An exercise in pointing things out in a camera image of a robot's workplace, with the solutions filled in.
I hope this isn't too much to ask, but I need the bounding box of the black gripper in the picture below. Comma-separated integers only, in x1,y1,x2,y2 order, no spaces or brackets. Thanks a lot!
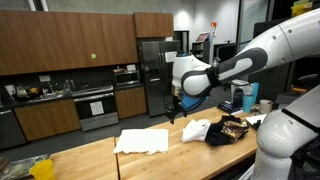
165,101,188,125

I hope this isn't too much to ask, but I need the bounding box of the cream canvas tote bag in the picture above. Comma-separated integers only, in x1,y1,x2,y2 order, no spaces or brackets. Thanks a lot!
112,128,170,156

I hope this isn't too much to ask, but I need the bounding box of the crumpled white cloth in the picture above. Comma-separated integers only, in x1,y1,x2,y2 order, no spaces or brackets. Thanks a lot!
180,118,212,144

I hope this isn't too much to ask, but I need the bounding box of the stainless steel refrigerator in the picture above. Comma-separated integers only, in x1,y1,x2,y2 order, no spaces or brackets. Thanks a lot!
137,39,183,118

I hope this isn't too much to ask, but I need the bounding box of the black printed shirt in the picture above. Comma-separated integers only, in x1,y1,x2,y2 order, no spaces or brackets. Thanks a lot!
204,114,250,147

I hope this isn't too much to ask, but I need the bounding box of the black box with blue label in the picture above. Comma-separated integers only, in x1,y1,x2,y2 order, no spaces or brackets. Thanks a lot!
217,100,244,114

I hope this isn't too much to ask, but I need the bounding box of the narrow wooden base cabinet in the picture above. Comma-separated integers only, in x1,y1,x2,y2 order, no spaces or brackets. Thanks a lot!
114,86,148,120

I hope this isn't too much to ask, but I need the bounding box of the white paper on refrigerator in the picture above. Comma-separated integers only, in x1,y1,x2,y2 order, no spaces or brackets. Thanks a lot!
164,50,178,63

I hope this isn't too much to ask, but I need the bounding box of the black bottle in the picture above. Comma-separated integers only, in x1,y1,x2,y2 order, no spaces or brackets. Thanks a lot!
232,87,244,108

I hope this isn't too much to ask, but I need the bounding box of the dark bookshelf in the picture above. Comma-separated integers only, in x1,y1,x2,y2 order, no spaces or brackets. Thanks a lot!
191,40,211,64

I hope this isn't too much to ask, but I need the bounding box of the teal tumbler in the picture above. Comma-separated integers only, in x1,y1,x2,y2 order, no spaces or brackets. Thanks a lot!
242,92,254,114

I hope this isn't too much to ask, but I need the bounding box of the clear plastic container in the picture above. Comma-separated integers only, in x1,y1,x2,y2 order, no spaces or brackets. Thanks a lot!
230,79,254,101

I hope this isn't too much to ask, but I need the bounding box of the white flat board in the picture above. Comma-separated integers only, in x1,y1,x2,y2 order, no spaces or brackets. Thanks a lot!
245,113,268,131

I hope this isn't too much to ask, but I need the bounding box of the black monitor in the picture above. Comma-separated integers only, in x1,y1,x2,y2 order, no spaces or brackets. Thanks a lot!
213,42,242,64

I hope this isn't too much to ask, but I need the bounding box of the teal box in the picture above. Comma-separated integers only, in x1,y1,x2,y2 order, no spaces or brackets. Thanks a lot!
251,82,260,105

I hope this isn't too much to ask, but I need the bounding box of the stainless steel oven range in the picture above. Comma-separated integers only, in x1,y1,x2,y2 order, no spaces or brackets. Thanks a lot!
71,84,120,132

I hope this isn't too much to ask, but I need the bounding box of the white paper on oven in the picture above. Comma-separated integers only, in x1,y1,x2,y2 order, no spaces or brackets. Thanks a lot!
89,100,105,117

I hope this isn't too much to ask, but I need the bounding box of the red framed picture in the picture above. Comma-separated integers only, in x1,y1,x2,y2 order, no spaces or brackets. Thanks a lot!
195,32,211,44

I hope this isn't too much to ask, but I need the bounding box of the white bin with dark lid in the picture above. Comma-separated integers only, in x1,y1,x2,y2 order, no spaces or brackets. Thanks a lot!
275,92,299,105

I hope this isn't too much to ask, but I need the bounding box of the tall dark cabinet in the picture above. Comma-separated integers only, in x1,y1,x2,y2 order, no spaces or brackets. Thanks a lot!
253,16,291,38

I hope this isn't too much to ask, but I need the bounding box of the wide wooden base cabinet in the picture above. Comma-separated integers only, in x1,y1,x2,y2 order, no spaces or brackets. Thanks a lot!
13,98,82,142

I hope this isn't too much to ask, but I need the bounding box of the dark office chair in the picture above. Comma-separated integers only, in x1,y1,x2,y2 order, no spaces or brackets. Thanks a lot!
291,73,320,95

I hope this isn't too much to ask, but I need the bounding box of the steel kitchen sink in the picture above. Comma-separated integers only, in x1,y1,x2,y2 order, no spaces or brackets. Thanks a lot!
28,90,66,103

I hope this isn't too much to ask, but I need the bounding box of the bright plastic cup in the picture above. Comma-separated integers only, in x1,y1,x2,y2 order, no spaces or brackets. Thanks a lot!
29,158,57,180

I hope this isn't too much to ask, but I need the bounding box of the bowl of fruit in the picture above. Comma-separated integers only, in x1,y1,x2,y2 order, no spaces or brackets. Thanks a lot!
26,86,43,99

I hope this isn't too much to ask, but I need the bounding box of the yellow storage bin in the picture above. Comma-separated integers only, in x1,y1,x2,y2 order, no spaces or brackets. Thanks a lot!
290,1,314,18

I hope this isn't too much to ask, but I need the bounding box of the dark dishwasher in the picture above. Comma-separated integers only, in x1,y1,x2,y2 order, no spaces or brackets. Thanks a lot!
0,108,28,150

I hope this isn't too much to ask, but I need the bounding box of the crinkled foil tray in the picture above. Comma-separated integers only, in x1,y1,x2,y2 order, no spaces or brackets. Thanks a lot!
0,153,51,180

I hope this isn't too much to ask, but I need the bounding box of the white kettle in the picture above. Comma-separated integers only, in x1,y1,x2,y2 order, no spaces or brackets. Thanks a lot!
4,84,17,98

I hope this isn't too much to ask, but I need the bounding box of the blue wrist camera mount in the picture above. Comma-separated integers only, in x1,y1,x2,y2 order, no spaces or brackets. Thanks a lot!
179,94,210,112

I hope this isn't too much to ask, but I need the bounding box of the small wooden wall cabinet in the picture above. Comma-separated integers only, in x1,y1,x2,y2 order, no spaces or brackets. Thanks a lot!
133,11,175,39

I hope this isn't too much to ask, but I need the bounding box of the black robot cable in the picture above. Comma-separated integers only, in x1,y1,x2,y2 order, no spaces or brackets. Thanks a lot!
281,108,320,134

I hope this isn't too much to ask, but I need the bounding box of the long wooden wall cabinet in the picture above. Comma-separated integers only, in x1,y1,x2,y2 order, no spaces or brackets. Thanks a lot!
0,9,139,77

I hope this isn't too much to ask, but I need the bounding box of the white wall outlet plate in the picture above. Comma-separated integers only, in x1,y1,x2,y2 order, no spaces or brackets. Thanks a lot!
38,74,52,83

